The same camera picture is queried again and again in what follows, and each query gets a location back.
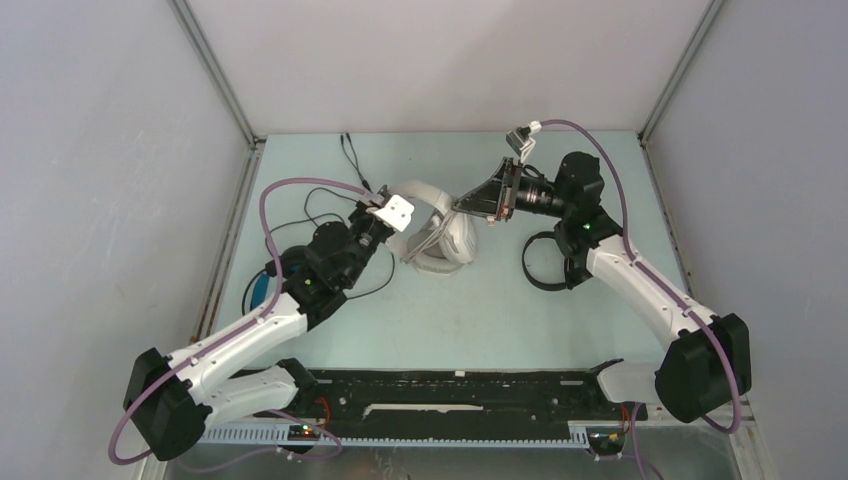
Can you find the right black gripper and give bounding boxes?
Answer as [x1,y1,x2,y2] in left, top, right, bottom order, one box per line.
[452,157,573,221]

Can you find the black blue headphone cable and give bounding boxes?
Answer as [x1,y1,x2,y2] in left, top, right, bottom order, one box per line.
[264,132,397,303]

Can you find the white headphones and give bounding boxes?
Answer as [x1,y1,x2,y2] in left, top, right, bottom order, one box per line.
[387,180,478,276]

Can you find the black blue headphones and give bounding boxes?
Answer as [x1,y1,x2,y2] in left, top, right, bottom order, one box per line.
[241,261,300,316]

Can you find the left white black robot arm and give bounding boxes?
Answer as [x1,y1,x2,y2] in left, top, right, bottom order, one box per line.
[119,195,414,461]

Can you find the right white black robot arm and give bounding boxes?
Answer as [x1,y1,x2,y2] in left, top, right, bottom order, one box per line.
[453,152,752,429]

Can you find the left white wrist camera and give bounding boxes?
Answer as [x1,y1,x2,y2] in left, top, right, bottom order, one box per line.
[367,195,415,232]

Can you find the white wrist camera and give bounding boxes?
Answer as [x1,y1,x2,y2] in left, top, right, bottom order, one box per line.
[505,120,542,164]
[367,195,415,232]

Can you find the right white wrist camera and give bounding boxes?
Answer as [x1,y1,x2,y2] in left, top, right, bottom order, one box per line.
[505,120,542,164]

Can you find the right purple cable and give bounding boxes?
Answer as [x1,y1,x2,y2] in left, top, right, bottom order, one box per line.
[539,119,743,435]

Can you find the purple cable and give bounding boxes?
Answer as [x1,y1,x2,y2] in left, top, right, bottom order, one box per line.
[539,119,743,435]
[107,176,372,465]

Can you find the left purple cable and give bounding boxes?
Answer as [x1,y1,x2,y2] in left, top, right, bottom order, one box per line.
[107,176,372,465]

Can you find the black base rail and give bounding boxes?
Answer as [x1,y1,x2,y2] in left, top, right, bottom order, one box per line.
[286,367,634,443]

